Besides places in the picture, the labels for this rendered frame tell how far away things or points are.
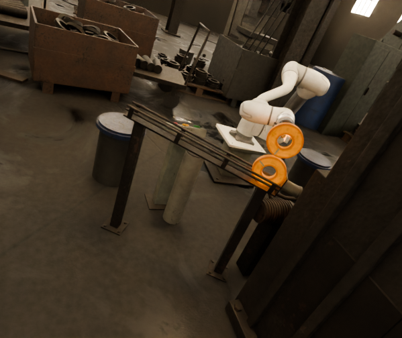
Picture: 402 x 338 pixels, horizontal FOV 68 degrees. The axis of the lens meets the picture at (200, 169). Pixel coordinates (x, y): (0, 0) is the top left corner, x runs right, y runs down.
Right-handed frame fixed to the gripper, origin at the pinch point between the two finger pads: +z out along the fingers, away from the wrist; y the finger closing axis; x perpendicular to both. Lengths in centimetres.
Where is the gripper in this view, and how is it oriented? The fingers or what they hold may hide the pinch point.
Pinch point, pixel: (286, 137)
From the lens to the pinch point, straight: 136.2
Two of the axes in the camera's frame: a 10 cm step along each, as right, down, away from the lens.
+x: 3.3, -8.3, -4.5
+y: -9.2, -3.9, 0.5
